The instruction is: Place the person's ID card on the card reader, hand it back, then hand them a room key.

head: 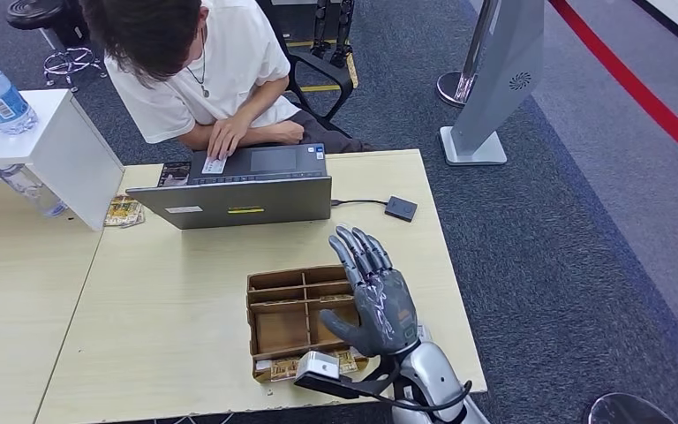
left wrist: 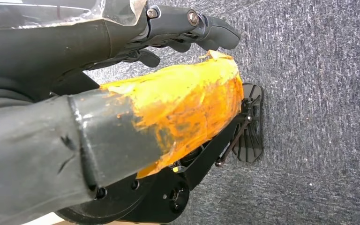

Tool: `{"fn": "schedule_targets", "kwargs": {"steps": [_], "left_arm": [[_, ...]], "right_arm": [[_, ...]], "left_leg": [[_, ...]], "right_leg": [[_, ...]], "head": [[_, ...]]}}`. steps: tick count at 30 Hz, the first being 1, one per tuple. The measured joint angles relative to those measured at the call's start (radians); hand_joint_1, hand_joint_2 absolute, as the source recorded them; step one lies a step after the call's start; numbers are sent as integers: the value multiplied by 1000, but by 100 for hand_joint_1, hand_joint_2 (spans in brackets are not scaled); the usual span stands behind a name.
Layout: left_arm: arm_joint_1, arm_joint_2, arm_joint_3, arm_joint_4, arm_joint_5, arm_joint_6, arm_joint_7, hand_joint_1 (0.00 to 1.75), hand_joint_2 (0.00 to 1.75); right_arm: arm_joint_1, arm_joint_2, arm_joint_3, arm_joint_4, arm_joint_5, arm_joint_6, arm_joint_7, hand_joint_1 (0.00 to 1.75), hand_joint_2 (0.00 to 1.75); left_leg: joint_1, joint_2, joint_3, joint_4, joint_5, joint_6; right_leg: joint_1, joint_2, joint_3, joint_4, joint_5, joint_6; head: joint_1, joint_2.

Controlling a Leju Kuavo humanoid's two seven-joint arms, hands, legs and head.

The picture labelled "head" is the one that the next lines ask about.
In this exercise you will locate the white card reader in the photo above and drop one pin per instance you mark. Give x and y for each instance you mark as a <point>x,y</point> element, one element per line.
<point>424,333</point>

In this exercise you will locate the black stool chrome base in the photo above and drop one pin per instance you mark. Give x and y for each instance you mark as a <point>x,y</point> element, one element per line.
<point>35,13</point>

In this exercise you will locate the small black square device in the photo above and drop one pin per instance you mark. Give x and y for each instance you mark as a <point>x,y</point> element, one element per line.
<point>401,209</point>

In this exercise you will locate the black office chair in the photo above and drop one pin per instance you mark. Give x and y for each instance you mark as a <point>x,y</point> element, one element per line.
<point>327,70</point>

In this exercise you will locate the grey kiosk stand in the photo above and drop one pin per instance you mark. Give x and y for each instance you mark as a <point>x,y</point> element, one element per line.
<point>491,76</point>

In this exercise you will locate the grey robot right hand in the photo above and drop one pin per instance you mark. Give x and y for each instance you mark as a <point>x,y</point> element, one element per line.
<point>383,316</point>

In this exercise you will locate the person's right hand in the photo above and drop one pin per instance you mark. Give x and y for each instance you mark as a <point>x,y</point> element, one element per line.
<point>289,133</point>

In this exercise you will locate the brown wooden card organizer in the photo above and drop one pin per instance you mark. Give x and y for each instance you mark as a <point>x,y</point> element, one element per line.
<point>283,325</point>

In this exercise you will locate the black rectangular phone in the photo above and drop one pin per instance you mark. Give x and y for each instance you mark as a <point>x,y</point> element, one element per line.
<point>174,174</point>

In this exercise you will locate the gold room key card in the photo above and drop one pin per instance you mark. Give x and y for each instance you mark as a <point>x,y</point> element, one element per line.
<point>348,361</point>
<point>283,370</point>

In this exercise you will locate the chrome stanchion post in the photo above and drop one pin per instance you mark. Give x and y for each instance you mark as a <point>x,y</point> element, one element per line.
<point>453,88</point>

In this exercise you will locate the person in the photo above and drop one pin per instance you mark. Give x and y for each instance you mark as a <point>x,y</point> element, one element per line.
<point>239,64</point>

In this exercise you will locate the clear unlabelled plastic bottle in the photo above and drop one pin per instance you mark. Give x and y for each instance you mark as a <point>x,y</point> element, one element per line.
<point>29,187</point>

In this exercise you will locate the white desk riser shelf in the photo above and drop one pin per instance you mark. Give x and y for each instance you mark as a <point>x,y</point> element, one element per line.
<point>76,158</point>

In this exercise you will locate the stack of gold key cards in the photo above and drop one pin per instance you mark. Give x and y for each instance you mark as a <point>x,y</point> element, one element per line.
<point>122,212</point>

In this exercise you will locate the black humanoid robot legs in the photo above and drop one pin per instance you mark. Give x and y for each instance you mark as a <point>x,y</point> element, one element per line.
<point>330,29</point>

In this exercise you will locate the yellow floor tape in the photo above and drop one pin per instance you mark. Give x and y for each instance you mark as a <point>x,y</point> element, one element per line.
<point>321,89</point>

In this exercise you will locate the grey laptop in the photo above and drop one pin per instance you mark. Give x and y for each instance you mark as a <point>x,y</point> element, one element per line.
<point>239,202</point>

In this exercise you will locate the white ID card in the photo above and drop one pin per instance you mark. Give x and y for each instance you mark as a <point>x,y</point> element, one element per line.
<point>214,165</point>

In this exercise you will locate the red floor tape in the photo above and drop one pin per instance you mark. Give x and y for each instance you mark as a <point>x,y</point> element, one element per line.
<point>637,90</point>

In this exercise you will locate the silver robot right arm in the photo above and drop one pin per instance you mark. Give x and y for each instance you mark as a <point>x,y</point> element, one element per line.
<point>432,374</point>

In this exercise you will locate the black camera bracket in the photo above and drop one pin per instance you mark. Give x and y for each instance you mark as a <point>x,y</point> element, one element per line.
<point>327,386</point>

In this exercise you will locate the person's left hand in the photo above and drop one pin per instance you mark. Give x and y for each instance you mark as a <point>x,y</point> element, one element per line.
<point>228,134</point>

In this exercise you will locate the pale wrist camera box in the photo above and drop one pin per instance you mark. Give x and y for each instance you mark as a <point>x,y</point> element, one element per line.
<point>318,366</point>

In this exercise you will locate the person's right forearm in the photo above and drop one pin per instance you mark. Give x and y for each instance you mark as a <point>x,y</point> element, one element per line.
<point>195,139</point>

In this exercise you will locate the round chrome base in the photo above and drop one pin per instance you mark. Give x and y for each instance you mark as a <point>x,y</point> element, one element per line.
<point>625,411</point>

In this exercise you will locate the person's left forearm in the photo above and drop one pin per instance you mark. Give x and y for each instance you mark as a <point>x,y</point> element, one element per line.
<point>266,102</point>

